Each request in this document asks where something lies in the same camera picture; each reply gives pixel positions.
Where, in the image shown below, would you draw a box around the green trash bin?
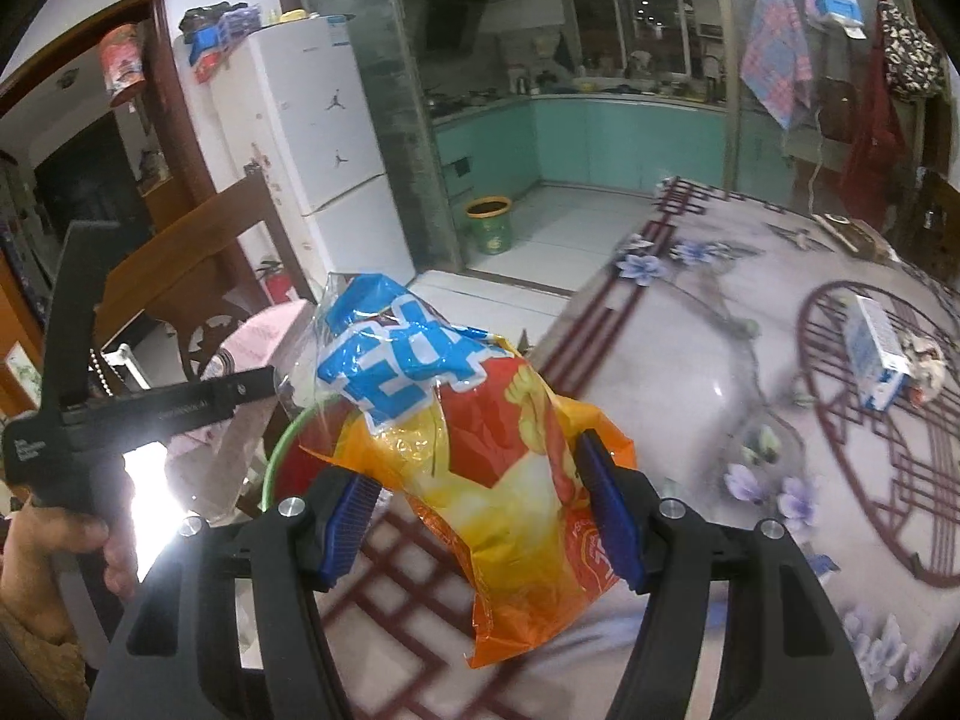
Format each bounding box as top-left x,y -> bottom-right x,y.
465,196 -> 515,256

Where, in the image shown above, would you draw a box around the red fire extinguisher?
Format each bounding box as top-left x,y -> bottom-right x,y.
257,259 -> 296,307

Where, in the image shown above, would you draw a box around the pink tissue packet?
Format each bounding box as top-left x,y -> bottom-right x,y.
163,300 -> 314,527

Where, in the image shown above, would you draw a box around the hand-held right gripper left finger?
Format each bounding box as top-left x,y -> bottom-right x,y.
85,469 -> 385,720

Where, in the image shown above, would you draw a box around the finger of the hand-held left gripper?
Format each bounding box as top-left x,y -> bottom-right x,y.
43,220 -> 122,415
116,366 -> 275,430

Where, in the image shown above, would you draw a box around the orange snack bag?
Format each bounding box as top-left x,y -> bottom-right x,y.
300,274 -> 638,670

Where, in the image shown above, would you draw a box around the plaid hanging cloth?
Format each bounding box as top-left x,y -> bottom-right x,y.
741,0 -> 816,132

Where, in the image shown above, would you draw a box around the blue packets on refrigerator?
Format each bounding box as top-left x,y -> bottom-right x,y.
180,4 -> 261,85

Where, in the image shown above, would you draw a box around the black range hood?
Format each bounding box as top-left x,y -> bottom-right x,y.
420,0 -> 490,55

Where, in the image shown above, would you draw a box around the teal kitchen cabinets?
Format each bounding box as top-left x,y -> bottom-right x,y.
435,96 -> 734,205

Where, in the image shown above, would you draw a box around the red hanging garment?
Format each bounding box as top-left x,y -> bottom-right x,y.
838,52 -> 907,232

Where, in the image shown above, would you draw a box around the person's left hand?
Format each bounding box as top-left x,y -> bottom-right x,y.
0,496 -> 142,620

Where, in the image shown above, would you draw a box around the blue white carton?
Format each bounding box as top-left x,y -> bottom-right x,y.
844,294 -> 913,412

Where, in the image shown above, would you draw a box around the wooden tray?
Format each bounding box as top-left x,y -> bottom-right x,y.
814,212 -> 902,262

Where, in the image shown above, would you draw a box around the white refrigerator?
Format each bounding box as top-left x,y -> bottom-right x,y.
210,15 -> 418,287

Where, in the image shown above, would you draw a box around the white hanging cord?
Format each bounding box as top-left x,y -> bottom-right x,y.
805,120 -> 827,217

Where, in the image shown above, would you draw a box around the red hanging ornament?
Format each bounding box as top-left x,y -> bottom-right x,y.
99,22 -> 148,107

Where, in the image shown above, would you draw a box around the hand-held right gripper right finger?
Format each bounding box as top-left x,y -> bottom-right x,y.
574,429 -> 877,720

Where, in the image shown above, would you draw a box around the crumpled paper scraps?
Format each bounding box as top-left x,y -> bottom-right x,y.
904,330 -> 947,400

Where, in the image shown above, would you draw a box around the carved dark wooden chair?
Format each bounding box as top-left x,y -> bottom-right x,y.
96,163 -> 317,392

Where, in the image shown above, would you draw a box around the floral hanging bag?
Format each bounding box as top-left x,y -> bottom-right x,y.
874,0 -> 943,100

